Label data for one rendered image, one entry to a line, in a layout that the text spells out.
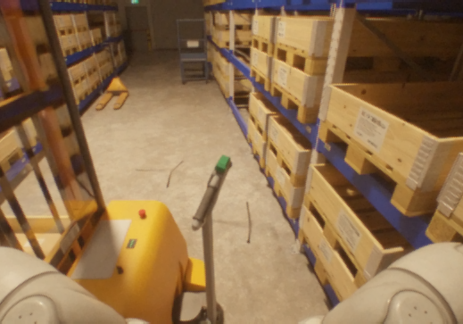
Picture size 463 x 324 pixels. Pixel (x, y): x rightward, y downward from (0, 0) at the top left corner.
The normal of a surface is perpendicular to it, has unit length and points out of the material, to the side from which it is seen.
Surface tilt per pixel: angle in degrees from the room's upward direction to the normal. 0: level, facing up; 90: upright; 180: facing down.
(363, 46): 90
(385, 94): 90
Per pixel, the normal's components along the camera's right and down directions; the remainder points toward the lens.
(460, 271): 0.08, -0.78
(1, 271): 0.05, -0.91
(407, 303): 0.04, -0.56
